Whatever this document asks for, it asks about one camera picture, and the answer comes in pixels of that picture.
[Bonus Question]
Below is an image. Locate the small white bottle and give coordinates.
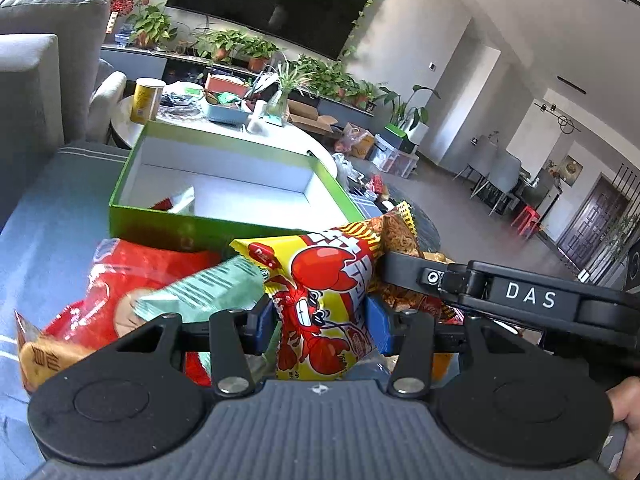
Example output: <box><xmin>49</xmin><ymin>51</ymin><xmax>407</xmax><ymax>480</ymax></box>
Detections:
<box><xmin>246</xmin><ymin>99</ymin><xmax>269</xmax><ymax>136</ymax></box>

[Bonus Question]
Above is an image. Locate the glass vase with spider plant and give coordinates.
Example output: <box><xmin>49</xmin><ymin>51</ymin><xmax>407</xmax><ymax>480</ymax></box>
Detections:
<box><xmin>266</xmin><ymin>61</ymin><xmax>313</xmax><ymax>126</ymax></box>

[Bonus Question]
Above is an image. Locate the grey tv cabinet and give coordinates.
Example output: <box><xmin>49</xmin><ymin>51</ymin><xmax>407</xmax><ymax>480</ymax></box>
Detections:
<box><xmin>99</xmin><ymin>44</ymin><xmax>376</xmax><ymax>118</ymax></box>

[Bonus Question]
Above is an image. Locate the pale green snack packet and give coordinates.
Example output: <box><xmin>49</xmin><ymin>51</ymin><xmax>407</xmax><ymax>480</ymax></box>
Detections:
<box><xmin>134</xmin><ymin>254</ymin><xmax>281</xmax><ymax>386</ymax></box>

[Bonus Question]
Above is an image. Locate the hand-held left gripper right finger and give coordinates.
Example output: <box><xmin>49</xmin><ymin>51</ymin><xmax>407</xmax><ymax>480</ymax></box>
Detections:
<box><xmin>366</xmin><ymin>296</ymin><xmax>548</xmax><ymax>397</ymax></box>

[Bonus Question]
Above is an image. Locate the pen holder with pens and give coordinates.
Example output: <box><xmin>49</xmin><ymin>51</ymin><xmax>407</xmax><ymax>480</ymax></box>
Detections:
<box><xmin>246</xmin><ymin>71</ymin><xmax>275</xmax><ymax>102</ymax></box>

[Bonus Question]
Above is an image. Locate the small wall art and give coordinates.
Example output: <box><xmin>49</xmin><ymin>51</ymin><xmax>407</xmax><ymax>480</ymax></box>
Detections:
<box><xmin>554</xmin><ymin>154</ymin><xmax>584</xmax><ymax>184</ymax></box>

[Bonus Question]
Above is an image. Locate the crumpled clear plastic bag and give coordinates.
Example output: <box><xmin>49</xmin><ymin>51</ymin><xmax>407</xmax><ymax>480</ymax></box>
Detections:
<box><xmin>331</xmin><ymin>152</ymin><xmax>367</xmax><ymax>187</ymax></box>

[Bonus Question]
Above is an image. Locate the small potted plant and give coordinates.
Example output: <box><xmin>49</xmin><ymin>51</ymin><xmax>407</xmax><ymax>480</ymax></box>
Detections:
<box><xmin>350</xmin><ymin>80</ymin><xmax>378</xmax><ymax>111</ymax></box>

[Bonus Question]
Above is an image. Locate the grey sofa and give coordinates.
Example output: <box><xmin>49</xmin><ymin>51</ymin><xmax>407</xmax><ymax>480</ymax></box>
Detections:
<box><xmin>0</xmin><ymin>0</ymin><xmax>129</xmax><ymax>223</ymax></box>

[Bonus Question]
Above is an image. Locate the black television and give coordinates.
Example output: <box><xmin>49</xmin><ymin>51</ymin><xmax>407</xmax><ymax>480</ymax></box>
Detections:
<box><xmin>165</xmin><ymin>0</ymin><xmax>379</xmax><ymax>62</ymax></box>

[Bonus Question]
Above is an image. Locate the tall plant in white planter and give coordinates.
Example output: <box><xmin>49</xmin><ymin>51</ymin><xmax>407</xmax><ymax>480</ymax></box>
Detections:
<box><xmin>376</xmin><ymin>84</ymin><xmax>442</xmax><ymax>147</ymax></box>

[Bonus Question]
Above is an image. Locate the glass dish with dark packets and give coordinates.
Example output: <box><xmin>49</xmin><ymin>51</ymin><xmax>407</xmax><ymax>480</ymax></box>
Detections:
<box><xmin>159</xmin><ymin>81</ymin><xmax>207</xmax><ymax>117</ymax></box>

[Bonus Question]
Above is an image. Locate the red plastic stool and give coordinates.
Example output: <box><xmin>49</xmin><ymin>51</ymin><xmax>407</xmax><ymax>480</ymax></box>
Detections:
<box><xmin>509</xmin><ymin>206</ymin><xmax>544</xmax><ymax>239</ymax></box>

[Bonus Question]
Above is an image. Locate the grey dining chair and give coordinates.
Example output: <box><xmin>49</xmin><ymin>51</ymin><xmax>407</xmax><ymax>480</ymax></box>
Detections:
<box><xmin>474</xmin><ymin>151</ymin><xmax>524</xmax><ymax>217</ymax></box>
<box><xmin>454</xmin><ymin>134</ymin><xmax>500</xmax><ymax>197</ymax></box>

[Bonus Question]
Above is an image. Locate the hanging vine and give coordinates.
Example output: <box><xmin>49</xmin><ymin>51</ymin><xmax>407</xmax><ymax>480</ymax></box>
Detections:
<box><xmin>339</xmin><ymin>0</ymin><xmax>382</xmax><ymax>60</ymax></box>

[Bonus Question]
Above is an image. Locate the clear plastic storage bin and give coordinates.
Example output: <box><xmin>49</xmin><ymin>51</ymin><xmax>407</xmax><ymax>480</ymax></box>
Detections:
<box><xmin>371</xmin><ymin>132</ymin><xmax>421</xmax><ymax>179</ymax></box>

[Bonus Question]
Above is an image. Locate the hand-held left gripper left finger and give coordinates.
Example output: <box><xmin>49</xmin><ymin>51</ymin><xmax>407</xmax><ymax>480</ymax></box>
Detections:
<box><xmin>115</xmin><ymin>296</ymin><xmax>275</xmax><ymax>397</ymax></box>

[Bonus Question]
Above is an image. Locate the pink storage box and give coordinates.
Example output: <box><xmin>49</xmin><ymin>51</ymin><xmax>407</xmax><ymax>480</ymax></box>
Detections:
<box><xmin>204</xmin><ymin>73</ymin><xmax>251</xmax><ymax>99</ymax></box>

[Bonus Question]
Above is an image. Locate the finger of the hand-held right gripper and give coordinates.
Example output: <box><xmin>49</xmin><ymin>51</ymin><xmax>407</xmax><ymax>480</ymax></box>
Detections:
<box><xmin>378</xmin><ymin>251</ymin><xmax>454</xmax><ymax>300</ymax></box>

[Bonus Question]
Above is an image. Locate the dark wooden door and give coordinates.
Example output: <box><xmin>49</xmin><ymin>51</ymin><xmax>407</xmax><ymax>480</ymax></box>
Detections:
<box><xmin>556</xmin><ymin>174</ymin><xmax>629</xmax><ymax>272</ymax></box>

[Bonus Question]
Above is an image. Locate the green cardboard box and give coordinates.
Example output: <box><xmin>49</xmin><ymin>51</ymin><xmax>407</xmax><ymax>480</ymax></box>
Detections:
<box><xmin>108</xmin><ymin>120</ymin><xmax>369</xmax><ymax>257</ymax></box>

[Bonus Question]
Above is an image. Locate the bushy potted plant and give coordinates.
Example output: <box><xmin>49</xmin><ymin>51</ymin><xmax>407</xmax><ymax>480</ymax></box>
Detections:
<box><xmin>294</xmin><ymin>54</ymin><xmax>353</xmax><ymax>101</ymax></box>

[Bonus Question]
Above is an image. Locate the person's right hand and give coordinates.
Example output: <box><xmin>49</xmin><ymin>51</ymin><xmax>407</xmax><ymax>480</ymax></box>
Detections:
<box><xmin>606</xmin><ymin>376</ymin><xmax>640</xmax><ymax>442</ymax></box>

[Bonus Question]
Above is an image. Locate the black ceiling track light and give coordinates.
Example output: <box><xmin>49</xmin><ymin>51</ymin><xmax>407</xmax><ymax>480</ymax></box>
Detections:
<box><xmin>531</xmin><ymin>99</ymin><xmax>582</xmax><ymax>134</ymax></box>

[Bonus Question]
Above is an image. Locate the white round coffee table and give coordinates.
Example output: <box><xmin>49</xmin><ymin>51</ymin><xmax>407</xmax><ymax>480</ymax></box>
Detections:
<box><xmin>106</xmin><ymin>94</ymin><xmax>342</xmax><ymax>182</ymax></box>

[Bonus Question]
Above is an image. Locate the open cardboard box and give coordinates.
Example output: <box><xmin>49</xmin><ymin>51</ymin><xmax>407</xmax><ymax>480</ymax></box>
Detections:
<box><xmin>286</xmin><ymin>99</ymin><xmax>345</xmax><ymax>137</ymax></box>

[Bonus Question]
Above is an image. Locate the blue plastic basket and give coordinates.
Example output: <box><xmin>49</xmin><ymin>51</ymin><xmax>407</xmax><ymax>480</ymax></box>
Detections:
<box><xmin>199</xmin><ymin>94</ymin><xmax>254</xmax><ymax>126</ymax></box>

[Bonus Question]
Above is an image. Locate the yellow canister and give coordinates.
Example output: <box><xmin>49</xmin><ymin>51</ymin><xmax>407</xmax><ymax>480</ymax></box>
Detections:
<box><xmin>129</xmin><ymin>77</ymin><xmax>166</xmax><ymax>125</ymax></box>

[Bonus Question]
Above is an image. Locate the large pothos pot plant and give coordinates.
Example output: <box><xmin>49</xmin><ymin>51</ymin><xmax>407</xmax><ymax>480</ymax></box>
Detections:
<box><xmin>124</xmin><ymin>3</ymin><xmax>177</xmax><ymax>52</ymax></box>

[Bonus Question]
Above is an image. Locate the yellow lobster snack packet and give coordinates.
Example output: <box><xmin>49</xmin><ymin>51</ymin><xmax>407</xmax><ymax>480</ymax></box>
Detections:
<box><xmin>229</xmin><ymin>219</ymin><xmax>385</xmax><ymax>382</ymax></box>

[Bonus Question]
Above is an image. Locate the orange noodle snack packet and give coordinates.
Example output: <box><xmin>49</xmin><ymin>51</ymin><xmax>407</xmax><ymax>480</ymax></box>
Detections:
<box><xmin>345</xmin><ymin>201</ymin><xmax>469</xmax><ymax>329</ymax></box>

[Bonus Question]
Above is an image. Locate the potted green plant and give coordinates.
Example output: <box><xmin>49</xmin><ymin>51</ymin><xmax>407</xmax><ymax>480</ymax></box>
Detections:
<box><xmin>196</xmin><ymin>29</ymin><xmax>242</xmax><ymax>64</ymax></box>
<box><xmin>239</xmin><ymin>39</ymin><xmax>280</xmax><ymax>74</ymax></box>

